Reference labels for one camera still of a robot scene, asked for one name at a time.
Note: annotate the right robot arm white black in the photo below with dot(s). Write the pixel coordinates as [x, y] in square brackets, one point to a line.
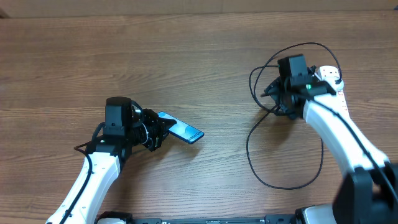
[368, 193]

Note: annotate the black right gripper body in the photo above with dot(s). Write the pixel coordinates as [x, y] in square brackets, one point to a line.
[277, 91]

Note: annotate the white power strip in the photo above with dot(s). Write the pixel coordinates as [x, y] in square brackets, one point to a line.
[331, 75]

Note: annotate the white charger plug adapter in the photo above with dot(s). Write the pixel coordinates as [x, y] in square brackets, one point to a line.
[335, 83]

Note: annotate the blue smartphone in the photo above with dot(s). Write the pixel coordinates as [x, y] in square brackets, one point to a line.
[182, 130]

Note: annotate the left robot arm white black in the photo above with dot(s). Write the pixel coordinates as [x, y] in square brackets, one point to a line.
[126, 125]

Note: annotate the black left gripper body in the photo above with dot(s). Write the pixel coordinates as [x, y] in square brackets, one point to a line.
[151, 129]

